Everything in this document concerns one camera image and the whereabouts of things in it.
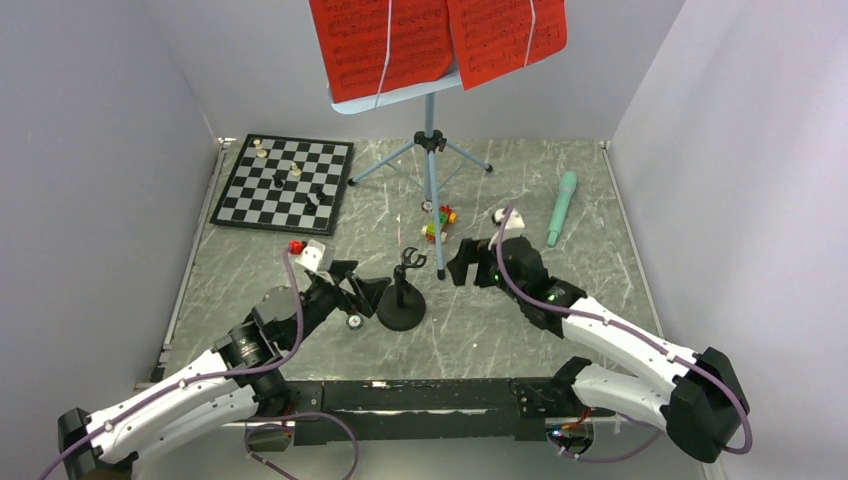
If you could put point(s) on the black chess piece front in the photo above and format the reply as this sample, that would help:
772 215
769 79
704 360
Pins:
310 207

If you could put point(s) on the blue white poker chip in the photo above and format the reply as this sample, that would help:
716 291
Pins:
354 322

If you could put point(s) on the red sheet music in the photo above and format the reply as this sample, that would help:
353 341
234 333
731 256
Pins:
492 38
375 47

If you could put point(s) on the right red sheet music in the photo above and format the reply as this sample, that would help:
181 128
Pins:
492 38

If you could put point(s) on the cream chess piece back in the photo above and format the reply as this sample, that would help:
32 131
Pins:
260 152

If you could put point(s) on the mint green microphone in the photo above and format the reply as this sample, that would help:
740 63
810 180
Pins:
566 189

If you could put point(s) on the left red sheet music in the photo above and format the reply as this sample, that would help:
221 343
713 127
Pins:
375 47

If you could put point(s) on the light blue music stand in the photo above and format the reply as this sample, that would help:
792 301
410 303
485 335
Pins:
429 138

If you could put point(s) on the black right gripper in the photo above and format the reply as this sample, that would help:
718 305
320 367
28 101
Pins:
471 251

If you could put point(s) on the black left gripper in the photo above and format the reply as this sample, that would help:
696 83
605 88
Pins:
366 290

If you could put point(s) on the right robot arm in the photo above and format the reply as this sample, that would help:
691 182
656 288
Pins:
695 398

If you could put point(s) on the black microphone stand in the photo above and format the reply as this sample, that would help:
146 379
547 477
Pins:
403 306

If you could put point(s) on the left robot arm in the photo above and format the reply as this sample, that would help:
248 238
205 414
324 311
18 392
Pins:
237 378

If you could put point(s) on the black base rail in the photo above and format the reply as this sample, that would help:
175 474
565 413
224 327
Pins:
520 408

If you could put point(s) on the black white chessboard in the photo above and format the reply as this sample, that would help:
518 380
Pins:
250 200

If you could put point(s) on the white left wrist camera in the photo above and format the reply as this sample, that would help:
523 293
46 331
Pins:
312 255

